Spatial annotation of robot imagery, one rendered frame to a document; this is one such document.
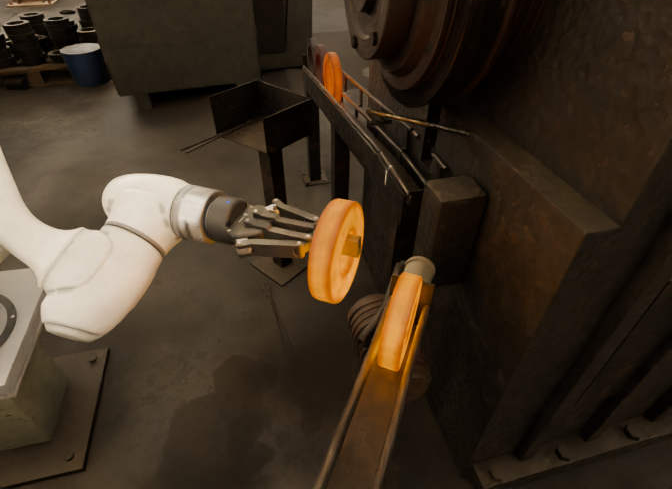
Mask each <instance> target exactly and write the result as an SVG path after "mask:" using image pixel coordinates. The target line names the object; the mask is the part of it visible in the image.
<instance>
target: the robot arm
mask: <svg viewBox="0 0 672 489"><path fill-rule="evenodd" d="M102 205H103V208H104V211H105V213H106V215H107V217H108V219H107V221H106V223H105V224H104V226H103V227H102V228H101V229H100V231H98V230H88V229H86V228H83V227H81V228H78V229H74V230H59V229H56V228H53V227H50V226H48V225H46V224H44V223H42V222H41V221H40V220H38V219H37V218H36V217H35V216H34V215H33V214H32V213H31V212H30V211H29V210H28V208H27V207H26V205H25V203H24V202H23V200H22V198H21V196H20V193H19V191H18V189H17V186H16V184H15V181H14V179H13V177H12V174H11V172H10V169H9V167H8V164H7V162H6V160H5V157H4V155H3V152H2V150H1V147H0V263H1V262H2V261H3V260H4V259H5V258H6V257H7V256H8V255H9V254H10V253H11V254H12V255H14V256H15V257H16V258H18V259H19V260H21V261H22V262H23V263H25V264H26V265H27V266H29V267H30V268H31V269H32V270H33V271H34V273H35V275H36V278H37V283H38V287H39V288H41V289H43V290H45V292H46V294H47V296H46V297H45V299H44V300H43V302H42V303H41V321H42V323H43V324H44V325H45V328H46V330H47V331H48V332H49V333H52V334H54V335H57V336H61V337H64V338H67V339H71V340H75V341H80V342H92V341H94V340H96V339H98V338H100V337H102V336H103V335H105V334H107V333H108V332H109V331H111V330H112V329H113V328H114V327H115V326H117V325H118V324H119V323H120V322H121V321H122V320H123V319H124V318H125V316H126V315H127V314H128V313H129V312H130V311H131V310H132V309H133V308H134V307H135V306H136V304H137V303H138V302H139V300H140V299H141V297H142V296H143V295H144V293H145V292H146V290H147V289H148V287H149V285H150V284H151V282H152V280H153V278H154V277H155V274H156V271H157V269H158V267H159V265H160V263H161V262H162V260H163V259H164V257H165V256H166V255H167V253H168V252H169V251H170V250H171V249H172V248H173V247H174V246H175V245H176V244H178V243H179V242H180V241H181V240H182V239H185V240H192V241H196V242H200V243H205V244H215V243H217V242H220V243H225V244H229V245H235V246H236V250H237V253H238V257H239V258H247V257H253V256H260V257H280V258H303V257H304V256H305V253H306V252H308V255H309V253H310V247H311V243H312V239H313V235H314V232H315V229H316V226H317V224H318V221H319V219H320V218H319V217H318V216H315V215H313V214H310V213H307V212H305V211H302V210H299V209H297V208H294V207H291V206H289V205H286V204H284V203H282V202H281V201H280V200H279V199H273V200H272V205H270V206H267V207H264V206H260V205H259V206H251V205H250V204H248V203H247V202H246V201H245V200H243V199H240V198H235V197H229V196H227V195H226V194H225V193H224V192H222V191H220V190H215V189H210V188H204V187H201V186H196V185H190V184H188V183H186V182H185V181H183V180H180V179H177V178H173V177H169V176H164V175H157V174H128V175H123V176H120V177H117V178H115V179H113V180H112V181H111V182H110V183H109V184H108V185H107V186H106V188H105V190H104V192H103V195H102ZM294 249H296V251H294ZM360 253H361V236H357V235H352V234H348V236H347V238H346V240H345V243H344V246H343V250H342V254H341V255H346V256H350V257H355V258H358V257H359V255H360Z"/></svg>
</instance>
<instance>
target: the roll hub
mask: <svg viewBox="0 0 672 489"><path fill-rule="evenodd" d="M344 4H345V12H346V18H347V24H348V29H349V33H350V36H351V37H352V35H356V36H357V40H358V45H357V48H356V49H355V50H356V51H357V53H358V54H359V56H360V57H361V58H363V59H364V60H373V59H385V58H392V57H393V56H395V55H396V54H397V53H398V52H399V50H400V49H401V47H402V46H403V44H404V42H405V40H406V38H407V35H408V33H409V30H410V27H411V23H412V19H413V15H414V11H415V6H416V0H344ZM371 30H375V31H376V32H377V35H378V41H377V45H376V46H372V45H371V44H370V38H369V36H370V32H371Z"/></svg>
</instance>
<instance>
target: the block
mask: <svg viewBox="0 0 672 489"><path fill-rule="evenodd" d="M486 200H487V195H486V193H485V191H484V190H483V189H482V188H481V187H480V186H479V185H478V184H477V183H476V182H475V181H474V180H473V179H472V178H471V177H470V176H466V175H464V176H457V177H450V178H443V179H436V180H429V181H427V182H426V183H425V186H424V192H423V198H422V204H421V210H420V216H419V222H418V228H417V234H416V240H415V246H414V252H413V257H414V256H422V257H425V258H427V259H429V260H430V261H431V262H432V263H433V264H434V266H435V270H436V271H435V276H434V278H433V280H432V281H431V283H433V284H435V287H440V286H445V285H450V284H455V283H459V282H461V281H462V280H463V279H464V276H465V272H466V269H467V265H468V262H469V259H470V255H471V252H472V248H473V245H474V241H475V238H476V235H477V231H478V228H479V224H480V221H481V217H482V214H483V211H484V207H485V204H486Z"/></svg>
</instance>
